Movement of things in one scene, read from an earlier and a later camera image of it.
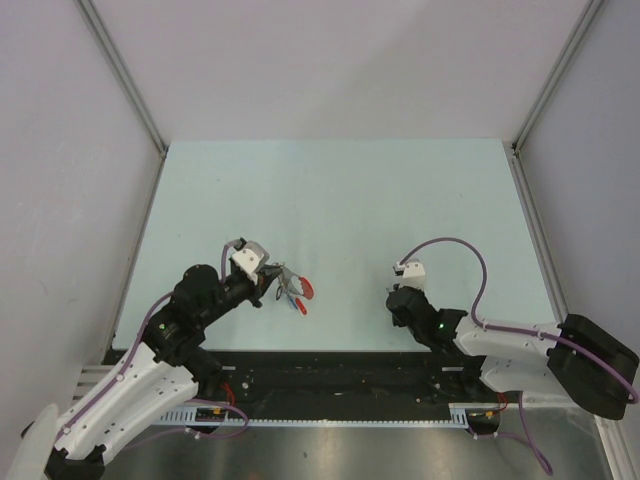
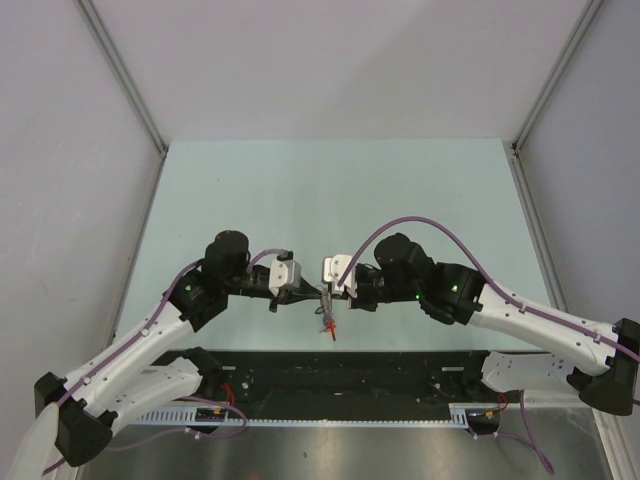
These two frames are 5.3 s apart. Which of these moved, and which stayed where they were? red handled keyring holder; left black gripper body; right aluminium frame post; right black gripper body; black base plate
Moved: left black gripper body; red handled keyring holder; right black gripper body
Stayed: black base plate; right aluminium frame post
